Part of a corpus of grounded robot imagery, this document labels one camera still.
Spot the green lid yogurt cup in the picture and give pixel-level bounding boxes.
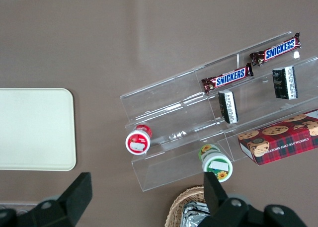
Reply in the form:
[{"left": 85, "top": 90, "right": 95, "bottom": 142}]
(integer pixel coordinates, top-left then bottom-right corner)
[{"left": 197, "top": 144, "right": 234, "bottom": 183}]

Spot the red lid yogurt cup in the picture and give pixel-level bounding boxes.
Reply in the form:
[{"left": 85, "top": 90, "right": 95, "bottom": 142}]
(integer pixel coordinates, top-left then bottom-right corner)
[{"left": 125, "top": 123, "right": 153, "bottom": 155}]

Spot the snickers bar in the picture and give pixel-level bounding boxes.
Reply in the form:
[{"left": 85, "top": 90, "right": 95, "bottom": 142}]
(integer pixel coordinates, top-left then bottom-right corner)
[
  {"left": 249, "top": 32, "right": 303, "bottom": 68},
  {"left": 200, "top": 63, "right": 255, "bottom": 95}
]

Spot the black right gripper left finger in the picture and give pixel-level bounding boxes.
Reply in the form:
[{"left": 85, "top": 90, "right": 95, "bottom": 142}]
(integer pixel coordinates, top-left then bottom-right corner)
[{"left": 0, "top": 171, "right": 93, "bottom": 227}]

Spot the red tartan cookie box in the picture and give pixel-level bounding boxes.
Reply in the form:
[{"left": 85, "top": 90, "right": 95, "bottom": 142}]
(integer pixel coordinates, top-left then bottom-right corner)
[{"left": 237, "top": 109, "right": 318, "bottom": 166}]

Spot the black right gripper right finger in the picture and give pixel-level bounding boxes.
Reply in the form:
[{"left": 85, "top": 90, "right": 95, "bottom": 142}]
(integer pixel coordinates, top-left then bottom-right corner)
[{"left": 202, "top": 171, "right": 308, "bottom": 227}]

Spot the clear acrylic stepped shelf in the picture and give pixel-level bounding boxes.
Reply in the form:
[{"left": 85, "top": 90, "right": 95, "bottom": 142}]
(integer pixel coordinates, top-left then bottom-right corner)
[{"left": 119, "top": 30, "right": 318, "bottom": 194}]

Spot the light wicker basket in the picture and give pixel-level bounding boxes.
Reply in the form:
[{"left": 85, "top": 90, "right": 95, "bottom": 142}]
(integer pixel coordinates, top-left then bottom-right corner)
[{"left": 164, "top": 185, "right": 212, "bottom": 227}]

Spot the small black box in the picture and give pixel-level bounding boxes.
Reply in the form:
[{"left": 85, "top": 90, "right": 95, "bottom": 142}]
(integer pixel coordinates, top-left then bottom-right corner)
[
  {"left": 271, "top": 65, "right": 299, "bottom": 100},
  {"left": 217, "top": 89, "right": 240, "bottom": 125}
]

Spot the beige plastic tray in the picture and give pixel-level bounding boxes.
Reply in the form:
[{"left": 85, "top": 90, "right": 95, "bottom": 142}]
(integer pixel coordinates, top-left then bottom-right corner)
[{"left": 0, "top": 87, "right": 77, "bottom": 172}]

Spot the stack of foil containers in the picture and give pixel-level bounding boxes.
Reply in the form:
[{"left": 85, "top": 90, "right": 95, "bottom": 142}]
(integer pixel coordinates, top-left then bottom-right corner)
[{"left": 182, "top": 200, "right": 212, "bottom": 227}]

